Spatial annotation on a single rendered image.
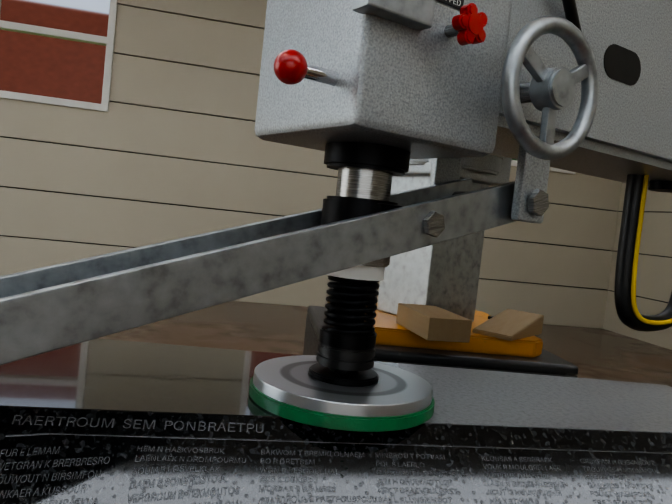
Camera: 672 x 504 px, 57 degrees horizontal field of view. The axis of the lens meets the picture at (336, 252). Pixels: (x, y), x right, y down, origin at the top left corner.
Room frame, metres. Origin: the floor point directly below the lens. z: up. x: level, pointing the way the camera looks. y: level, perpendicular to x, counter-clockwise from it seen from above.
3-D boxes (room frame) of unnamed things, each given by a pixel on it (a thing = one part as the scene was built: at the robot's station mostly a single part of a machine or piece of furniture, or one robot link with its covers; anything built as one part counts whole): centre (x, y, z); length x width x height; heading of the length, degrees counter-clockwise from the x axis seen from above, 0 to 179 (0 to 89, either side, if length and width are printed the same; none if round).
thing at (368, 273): (0.72, -0.02, 0.97); 0.07 x 0.07 x 0.04
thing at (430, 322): (1.41, -0.24, 0.81); 0.20 x 0.10 x 0.05; 14
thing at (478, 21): (0.62, -0.10, 1.22); 0.04 x 0.04 x 0.04; 34
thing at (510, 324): (1.52, -0.45, 0.80); 0.20 x 0.10 x 0.05; 142
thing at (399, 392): (0.72, -0.02, 0.82); 0.21 x 0.21 x 0.01
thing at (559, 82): (0.69, -0.19, 1.18); 0.15 x 0.10 x 0.15; 124
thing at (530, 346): (1.66, -0.26, 0.76); 0.49 x 0.49 x 0.05; 6
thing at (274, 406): (0.72, -0.02, 0.82); 0.22 x 0.22 x 0.04
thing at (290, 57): (0.59, 0.04, 1.15); 0.08 x 0.03 x 0.03; 124
